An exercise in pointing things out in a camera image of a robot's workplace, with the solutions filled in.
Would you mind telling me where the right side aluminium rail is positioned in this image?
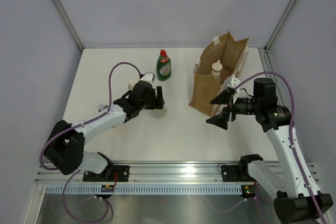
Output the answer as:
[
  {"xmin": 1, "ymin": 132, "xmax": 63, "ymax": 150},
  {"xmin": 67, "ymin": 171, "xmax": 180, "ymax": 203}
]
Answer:
[{"xmin": 257, "ymin": 47, "xmax": 274, "ymax": 71}]

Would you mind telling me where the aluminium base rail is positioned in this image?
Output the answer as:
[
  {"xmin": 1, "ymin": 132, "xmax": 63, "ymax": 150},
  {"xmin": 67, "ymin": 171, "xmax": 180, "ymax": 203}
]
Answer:
[{"xmin": 34, "ymin": 161, "xmax": 319, "ymax": 185}]

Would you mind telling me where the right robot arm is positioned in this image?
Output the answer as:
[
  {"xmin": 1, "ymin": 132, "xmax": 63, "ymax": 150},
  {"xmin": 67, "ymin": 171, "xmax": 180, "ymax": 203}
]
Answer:
[{"xmin": 206, "ymin": 77, "xmax": 333, "ymax": 223}]

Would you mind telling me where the beige pump lotion bottle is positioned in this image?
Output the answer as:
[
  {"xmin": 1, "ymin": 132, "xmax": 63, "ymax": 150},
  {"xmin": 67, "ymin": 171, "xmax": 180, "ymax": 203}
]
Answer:
[{"xmin": 212, "ymin": 60, "xmax": 223, "ymax": 83}]

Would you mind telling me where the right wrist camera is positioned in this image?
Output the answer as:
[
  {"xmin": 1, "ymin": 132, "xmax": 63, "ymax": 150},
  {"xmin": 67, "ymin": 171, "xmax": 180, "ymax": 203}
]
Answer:
[{"xmin": 223, "ymin": 77, "xmax": 240, "ymax": 93}]

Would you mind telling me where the green bottle white cap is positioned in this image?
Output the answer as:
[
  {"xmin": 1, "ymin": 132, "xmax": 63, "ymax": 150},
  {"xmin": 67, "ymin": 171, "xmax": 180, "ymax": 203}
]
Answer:
[
  {"xmin": 128, "ymin": 78, "xmax": 140, "ymax": 91},
  {"xmin": 151, "ymin": 106, "xmax": 167, "ymax": 119}
]

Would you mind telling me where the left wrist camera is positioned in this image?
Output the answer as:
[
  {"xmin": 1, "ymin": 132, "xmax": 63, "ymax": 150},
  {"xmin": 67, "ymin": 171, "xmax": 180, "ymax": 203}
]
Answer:
[{"xmin": 140, "ymin": 72, "xmax": 155, "ymax": 83}]

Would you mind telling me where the aluminium frame post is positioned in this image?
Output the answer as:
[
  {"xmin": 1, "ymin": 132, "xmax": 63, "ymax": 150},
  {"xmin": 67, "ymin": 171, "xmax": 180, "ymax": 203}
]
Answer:
[
  {"xmin": 264, "ymin": 0, "xmax": 298, "ymax": 52},
  {"xmin": 51, "ymin": 0, "xmax": 85, "ymax": 53}
]

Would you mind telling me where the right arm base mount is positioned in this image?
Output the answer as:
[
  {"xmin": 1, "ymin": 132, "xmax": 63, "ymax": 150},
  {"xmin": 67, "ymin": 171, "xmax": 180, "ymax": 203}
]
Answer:
[{"xmin": 220, "ymin": 164, "xmax": 255, "ymax": 183}]

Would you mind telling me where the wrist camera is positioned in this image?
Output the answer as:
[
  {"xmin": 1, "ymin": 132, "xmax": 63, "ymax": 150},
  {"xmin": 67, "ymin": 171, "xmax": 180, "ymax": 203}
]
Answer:
[
  {"xmin": 140, "ymin": 72, "xmax": 155, "ymax": 83},
  {"xmin": 223, "ymin": 77, "xmax": 240, "ymax": 93}
]

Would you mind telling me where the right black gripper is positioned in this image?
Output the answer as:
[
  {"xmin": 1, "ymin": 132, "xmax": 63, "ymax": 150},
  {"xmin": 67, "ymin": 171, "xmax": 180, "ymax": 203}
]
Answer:
[{"xmin": 206, "ymin": 89, "xmax": 261, "ymax": 130}]

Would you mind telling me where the right aluminium frame post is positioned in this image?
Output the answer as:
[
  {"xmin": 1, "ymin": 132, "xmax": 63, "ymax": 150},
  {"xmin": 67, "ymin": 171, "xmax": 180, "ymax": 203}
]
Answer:
[{"xmin": 264, "ymin": 0, "xmax": 298, "ymax": 52}]

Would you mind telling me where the green dish soap bottle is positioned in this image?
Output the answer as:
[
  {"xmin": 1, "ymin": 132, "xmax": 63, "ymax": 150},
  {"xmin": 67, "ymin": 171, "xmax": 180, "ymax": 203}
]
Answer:
[{"xmin": 156, "ymin": 49, "xmax": 172, "ymax": 81}]

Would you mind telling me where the white slotted cable duct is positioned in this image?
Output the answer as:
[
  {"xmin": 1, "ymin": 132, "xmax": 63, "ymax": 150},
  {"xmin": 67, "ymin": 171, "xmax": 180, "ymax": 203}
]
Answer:
[{"xmin": 46, "ymin": 184, "xmax": 244, "ymax": 195}]

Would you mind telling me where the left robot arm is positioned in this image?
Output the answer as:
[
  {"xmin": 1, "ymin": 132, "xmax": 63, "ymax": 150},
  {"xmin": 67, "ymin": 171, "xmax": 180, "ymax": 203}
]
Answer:
[{"xmin": 40, "ymin": 80, "xmax": 164, "ymax": 182}]

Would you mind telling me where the brown canvas bag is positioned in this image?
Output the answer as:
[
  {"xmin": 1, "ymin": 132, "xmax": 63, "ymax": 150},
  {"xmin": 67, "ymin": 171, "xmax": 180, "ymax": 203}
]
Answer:
[{"xmin": 188, "ymin": 32, "xmax": 249, "ymax": 116}]

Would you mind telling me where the left aluminium frame post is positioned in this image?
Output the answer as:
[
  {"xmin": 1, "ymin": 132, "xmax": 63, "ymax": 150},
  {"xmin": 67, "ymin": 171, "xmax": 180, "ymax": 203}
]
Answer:
[{"xmin": 51, "ymin": 0, "xmax": 85, "ymax": 53}]

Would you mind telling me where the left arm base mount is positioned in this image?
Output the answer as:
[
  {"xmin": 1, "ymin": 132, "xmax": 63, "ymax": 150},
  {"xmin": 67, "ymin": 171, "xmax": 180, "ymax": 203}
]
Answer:
[{"xmin": 82, "ymin": 165, "xmax": 130, "ymax": 182}]

